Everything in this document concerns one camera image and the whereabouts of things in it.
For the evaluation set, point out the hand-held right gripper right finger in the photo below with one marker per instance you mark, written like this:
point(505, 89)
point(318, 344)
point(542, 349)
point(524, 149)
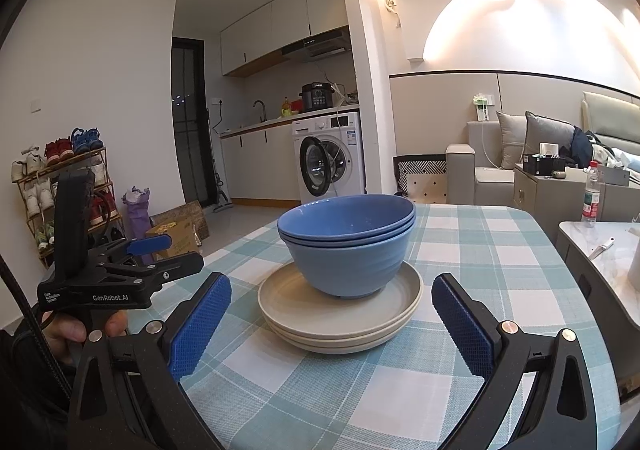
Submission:
point(465, 335)

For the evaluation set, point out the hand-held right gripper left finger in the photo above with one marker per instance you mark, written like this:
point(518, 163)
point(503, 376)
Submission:
point(200, 325)

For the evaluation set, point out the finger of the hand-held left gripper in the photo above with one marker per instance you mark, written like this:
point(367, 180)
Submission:
point(150, 245)
point(175, 266)

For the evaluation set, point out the beige plate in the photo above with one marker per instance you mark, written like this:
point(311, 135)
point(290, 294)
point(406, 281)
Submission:
point(340, 336)
point(340, 348)
point(295, 300)

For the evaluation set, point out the person's left forearm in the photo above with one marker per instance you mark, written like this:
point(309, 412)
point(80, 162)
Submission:
point(35, 380)

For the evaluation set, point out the person's left hand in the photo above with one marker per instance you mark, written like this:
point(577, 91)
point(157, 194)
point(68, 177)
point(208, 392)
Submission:
point(65, 335)

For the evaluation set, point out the purple bag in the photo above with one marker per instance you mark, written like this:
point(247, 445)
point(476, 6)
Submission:
point(136, 225)

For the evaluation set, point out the cardboard box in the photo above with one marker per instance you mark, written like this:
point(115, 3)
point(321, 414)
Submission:
point(180, 230)

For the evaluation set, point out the metal shoe rack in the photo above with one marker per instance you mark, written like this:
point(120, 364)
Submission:
point(105, 180)

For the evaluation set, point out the group of shoes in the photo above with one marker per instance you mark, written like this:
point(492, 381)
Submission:
point(60, 150)

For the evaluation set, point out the dark glass door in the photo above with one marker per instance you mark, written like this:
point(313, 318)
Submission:
point(190, 130)

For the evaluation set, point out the white base cabinets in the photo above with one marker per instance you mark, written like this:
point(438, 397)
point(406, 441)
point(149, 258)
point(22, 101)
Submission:
point(260, 165)

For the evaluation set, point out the checked tablecloth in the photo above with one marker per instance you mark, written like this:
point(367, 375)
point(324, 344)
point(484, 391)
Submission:
point(350, 405)

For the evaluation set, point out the white side table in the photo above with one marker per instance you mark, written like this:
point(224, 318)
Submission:
point(600, 290)

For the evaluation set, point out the patterned floor mat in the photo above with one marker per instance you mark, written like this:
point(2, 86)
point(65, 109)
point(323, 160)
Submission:
point(425, 185)

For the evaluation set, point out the small white stick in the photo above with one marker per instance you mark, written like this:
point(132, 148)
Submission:
point(600, 249)

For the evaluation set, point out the grey sofa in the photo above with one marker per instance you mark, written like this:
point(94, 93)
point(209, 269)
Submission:
point(460, 175)

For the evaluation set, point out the grey nightstand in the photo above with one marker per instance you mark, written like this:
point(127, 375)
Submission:
point(545, 195)

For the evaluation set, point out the kitchen faucet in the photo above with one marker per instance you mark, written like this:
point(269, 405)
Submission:
point(261, 107)

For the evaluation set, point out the plastic water bottle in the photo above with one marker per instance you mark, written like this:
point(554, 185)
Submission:
point(590, 200)

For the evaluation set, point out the black storage box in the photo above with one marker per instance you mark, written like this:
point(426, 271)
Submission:
point(542, 167)

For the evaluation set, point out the white electric kettle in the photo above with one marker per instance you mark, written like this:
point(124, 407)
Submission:
point(636, 255)

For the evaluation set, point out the yellow oil bottle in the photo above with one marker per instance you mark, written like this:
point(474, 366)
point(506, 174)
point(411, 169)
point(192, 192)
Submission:
point(286, 106)

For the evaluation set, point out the grey cushion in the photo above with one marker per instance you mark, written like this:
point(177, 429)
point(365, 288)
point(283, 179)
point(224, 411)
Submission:
point(510, 140)
point(550, 135)

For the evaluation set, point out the white tissue box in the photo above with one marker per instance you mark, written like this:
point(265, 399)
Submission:
point(548, 150)

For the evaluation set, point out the white washing machine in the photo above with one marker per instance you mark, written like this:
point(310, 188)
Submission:
point(345, 150)

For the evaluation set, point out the grey flat box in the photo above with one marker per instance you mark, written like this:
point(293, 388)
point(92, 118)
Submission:
point(615, 176)

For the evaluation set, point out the black pressure cooker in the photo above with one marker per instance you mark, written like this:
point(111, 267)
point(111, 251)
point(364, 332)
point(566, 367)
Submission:
point(317, 97)

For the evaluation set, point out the navy cloth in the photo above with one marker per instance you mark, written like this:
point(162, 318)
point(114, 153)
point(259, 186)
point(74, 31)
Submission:
point(582, 145)

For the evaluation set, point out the range hood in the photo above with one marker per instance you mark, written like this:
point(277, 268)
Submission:
point(315, 47)

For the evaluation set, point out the padded bed headboard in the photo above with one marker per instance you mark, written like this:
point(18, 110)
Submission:
point(610, 115)

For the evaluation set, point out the white wall device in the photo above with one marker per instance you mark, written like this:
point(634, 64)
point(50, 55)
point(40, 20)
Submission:
point(483, 107)

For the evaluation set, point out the white wall cabinets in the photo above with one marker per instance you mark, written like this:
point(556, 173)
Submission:
point(280, 25)

